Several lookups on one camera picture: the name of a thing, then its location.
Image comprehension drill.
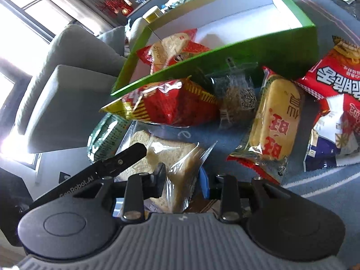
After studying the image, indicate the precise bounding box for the bread packet in box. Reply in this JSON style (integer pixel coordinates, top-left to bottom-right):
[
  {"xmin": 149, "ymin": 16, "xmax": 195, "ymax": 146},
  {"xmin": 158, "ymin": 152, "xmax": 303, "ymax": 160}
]
[{"xmin": 137, "ymin": 29, "xmax": 212, "ymax": 75}]

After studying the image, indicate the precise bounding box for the clear bread slice packet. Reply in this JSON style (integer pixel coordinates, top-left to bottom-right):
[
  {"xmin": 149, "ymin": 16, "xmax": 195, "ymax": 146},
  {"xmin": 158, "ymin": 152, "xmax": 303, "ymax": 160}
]
[{"xmin": 115, "ymin": 120, "xmax": 219, "ymax": 215}]

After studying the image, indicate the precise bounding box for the green snack packet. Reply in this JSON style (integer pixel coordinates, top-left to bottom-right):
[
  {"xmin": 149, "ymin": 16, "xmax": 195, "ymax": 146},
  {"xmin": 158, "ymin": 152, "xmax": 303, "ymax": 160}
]
[{"xmin": 87, "ymin": 114, "xmax": 133, "ymax": 162}]

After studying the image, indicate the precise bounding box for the yellow rice cracker packet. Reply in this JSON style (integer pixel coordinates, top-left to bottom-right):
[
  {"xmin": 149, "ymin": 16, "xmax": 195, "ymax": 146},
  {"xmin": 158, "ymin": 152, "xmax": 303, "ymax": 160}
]
[{"xmin": 227, "ymin": 66, "xmax": 306, "ymax": 185}]

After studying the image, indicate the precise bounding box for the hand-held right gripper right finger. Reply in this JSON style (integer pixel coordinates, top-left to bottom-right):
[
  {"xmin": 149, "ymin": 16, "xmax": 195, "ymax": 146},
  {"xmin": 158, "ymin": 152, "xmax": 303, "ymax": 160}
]
[{"xmin": 198, "ymin": 166, "xmax": 285, "ymax": 222}]

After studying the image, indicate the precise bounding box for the dark framed window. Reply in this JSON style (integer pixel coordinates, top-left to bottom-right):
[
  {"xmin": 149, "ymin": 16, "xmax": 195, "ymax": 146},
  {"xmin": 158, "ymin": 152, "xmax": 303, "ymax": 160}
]
[{"xmin": 0, "ymin": 0, "xmax": 74, "ymax": 44}]

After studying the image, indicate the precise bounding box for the grey sofa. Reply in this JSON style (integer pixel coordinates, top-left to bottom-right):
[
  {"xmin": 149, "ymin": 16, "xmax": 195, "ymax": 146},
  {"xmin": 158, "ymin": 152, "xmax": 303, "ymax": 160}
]
[{"xmin": 13, "ymin": 24, "xmax": 133, "ymax": 155}]

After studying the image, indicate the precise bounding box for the blue white snack packet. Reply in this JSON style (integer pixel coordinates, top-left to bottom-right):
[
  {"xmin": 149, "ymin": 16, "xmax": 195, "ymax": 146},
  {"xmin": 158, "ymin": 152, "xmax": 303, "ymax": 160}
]
[{"xmin": 303, "ymin": 93, "xmax": 360, "ymax": 173}]

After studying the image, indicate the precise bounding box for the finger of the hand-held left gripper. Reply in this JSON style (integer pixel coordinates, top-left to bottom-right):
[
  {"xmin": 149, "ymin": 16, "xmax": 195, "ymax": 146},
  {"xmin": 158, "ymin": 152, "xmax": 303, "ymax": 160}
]
[{"xmin": 92, "ymin": 143, "xmax": 148, "ymax": 176}]

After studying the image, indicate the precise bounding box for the clear sesame snack packet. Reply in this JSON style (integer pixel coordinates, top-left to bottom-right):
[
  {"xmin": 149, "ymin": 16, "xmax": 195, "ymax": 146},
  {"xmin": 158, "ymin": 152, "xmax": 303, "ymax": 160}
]
[{"xmin": 205, "ymin": 57, "xmax": 258, "ymax": 130}]

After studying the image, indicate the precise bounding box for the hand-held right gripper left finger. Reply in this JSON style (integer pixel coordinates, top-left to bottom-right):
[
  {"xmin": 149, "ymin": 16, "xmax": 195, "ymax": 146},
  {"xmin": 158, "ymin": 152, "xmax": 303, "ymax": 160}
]
[{"xmin": 74, "ymin": 162, "xmax": 167, "ymax": 221}]

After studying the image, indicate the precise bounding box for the large red snack packet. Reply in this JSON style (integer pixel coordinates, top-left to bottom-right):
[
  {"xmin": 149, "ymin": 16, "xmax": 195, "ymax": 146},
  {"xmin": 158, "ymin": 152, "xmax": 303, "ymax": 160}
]
[{"xmin": 295, "ymin": 35, "xmax": 360, "ymax": 105}]

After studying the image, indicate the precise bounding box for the red yellow snack packet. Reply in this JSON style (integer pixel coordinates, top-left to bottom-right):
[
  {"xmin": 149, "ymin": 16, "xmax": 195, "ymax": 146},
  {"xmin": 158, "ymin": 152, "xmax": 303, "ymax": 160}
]
[{"xmin": 101, "ymin": 75, "xmax": 222, "ymax": 128}]

